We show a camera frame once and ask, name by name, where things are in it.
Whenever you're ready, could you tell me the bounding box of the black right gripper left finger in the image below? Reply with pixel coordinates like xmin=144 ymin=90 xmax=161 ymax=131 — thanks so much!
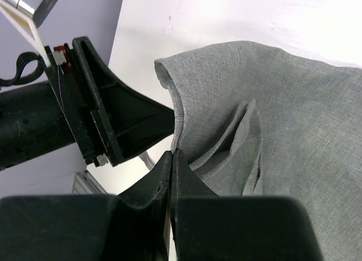
xmin=1 ymin=151 xmax=172 ymax=260

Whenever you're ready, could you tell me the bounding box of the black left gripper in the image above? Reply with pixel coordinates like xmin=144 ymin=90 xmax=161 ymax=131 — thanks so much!
xmin=1 ymin=37 xmax=175 ymax=170

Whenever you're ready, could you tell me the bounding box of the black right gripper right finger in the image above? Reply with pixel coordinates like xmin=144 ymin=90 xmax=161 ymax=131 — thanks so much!
xmin=171 ymin=150 xmax=322 ymax=260

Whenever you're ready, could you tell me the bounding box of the grey cloth napkin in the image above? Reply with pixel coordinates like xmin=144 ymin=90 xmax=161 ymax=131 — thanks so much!
xmin=154 ymin=41 xmax=361 ymax=260

